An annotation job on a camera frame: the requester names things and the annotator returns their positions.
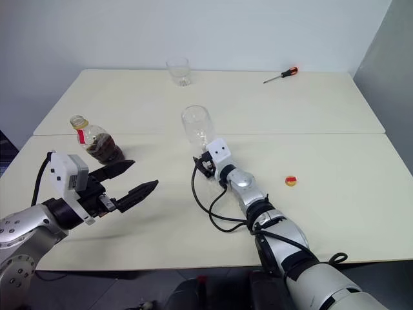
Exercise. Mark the red and yellow bottle cap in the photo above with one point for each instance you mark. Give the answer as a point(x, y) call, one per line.
point(291, 181)

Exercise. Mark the clear glass tumbler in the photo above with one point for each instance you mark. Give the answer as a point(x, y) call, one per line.
point(179, 72)

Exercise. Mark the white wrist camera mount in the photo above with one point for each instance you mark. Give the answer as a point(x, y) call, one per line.
point(219, 153)
point(61, 171)

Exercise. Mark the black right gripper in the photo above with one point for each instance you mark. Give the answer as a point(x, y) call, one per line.
point(208, 168)

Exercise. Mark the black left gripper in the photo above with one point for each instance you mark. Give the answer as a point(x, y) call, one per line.
point(95, 200)

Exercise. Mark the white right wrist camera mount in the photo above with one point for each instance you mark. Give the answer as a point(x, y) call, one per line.
point(219, 153)

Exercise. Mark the orange and black screwdriver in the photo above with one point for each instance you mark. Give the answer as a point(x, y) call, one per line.
point(288, 73)

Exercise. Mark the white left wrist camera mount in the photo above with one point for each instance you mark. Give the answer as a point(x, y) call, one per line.
point(61, 171)

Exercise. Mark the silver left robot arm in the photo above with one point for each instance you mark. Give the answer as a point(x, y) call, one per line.
point(19, 226)

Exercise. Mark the dark blue gridded object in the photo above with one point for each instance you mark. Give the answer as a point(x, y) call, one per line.
point(6, 151)

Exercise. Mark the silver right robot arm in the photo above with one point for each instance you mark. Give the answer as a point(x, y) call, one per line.
point(245, 184)

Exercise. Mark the plastic bottle with brown drink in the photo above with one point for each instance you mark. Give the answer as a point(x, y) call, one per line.
point(100, 145)

